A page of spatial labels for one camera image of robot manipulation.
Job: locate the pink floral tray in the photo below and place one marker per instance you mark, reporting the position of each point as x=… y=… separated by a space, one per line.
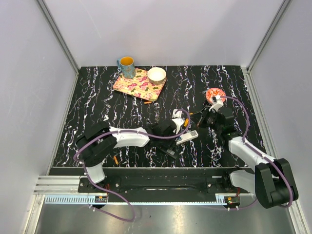
x=139 y=86

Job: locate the black remote orange batteries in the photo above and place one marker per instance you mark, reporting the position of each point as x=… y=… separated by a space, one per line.
x=168 y=152

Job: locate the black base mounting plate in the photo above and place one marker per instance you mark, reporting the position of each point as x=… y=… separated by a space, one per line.
x=166 y=185

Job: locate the red patterned small dish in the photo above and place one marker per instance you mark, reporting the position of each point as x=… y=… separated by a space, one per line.
x=212 y=92

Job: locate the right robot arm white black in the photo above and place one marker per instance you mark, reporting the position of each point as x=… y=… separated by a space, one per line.
x=272 y=179

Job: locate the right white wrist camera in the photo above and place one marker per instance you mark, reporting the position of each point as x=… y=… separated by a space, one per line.
x=217 y=103

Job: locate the white remote blue batteries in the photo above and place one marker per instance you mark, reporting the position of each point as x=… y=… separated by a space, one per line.
x=187 y=137

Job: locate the white remote dark batteries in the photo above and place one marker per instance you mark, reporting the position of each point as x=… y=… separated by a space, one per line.
x=177 y=113

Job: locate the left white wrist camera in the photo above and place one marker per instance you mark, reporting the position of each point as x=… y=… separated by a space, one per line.
x=179 y=122

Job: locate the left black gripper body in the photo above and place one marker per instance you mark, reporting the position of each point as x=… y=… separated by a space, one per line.
x=168 y=141

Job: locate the white ceramic bowl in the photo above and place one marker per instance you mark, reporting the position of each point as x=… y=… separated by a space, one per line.
x=156 y=75

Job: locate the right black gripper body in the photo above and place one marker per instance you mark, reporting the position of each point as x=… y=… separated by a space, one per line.
x=209 y=120

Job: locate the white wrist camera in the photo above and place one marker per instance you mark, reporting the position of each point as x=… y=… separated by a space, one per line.
x=217 y=103
x=179 y=122

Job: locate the blue floral mug orange inside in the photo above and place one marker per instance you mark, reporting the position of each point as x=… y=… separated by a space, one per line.
x=127 y=67

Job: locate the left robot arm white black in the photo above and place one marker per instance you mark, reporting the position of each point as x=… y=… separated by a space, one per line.
x=109 y=138

